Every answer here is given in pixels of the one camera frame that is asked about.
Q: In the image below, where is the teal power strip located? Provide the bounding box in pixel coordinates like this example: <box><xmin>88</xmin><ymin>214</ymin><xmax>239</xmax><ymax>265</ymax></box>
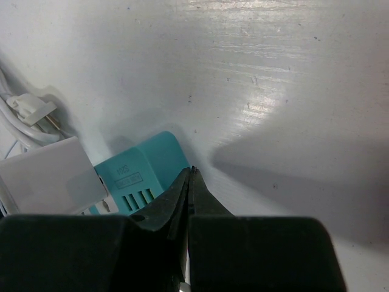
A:
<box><xmin>84</xmin><ymin>131</ymin><xmax>190</xmax><ymax>215</ymax></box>

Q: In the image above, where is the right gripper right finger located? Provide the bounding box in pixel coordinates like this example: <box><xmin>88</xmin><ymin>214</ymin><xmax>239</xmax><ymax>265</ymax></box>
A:
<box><xmin>188</xmin><ymin>168</ymin><xmax>346</xmax><ymax>291</ymax></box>

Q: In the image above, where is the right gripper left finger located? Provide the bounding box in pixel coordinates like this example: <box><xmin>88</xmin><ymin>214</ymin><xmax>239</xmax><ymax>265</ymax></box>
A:
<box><xmin>1</xmin><ymin>169</ymin><xmax>189</xmax><ymax>291</ymax></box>

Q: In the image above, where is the light blue USB charger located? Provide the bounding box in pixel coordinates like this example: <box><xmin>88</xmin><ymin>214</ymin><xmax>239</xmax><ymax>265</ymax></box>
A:
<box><xmin>1</xmin><ymin>137</ymin><xmax>108</xmax><ymax>215</ymax></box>

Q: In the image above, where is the white power cord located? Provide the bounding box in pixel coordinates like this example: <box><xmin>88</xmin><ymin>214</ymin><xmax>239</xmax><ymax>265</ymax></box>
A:
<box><xmin>0</xmin><ymin>65</ymin><xmax>66</xmax><ymax>153</ymax></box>

